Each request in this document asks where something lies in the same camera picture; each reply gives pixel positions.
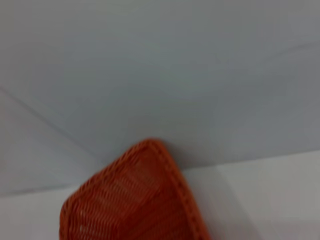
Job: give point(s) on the orange woven plastic basket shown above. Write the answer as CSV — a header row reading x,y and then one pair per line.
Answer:
x,y
140,200

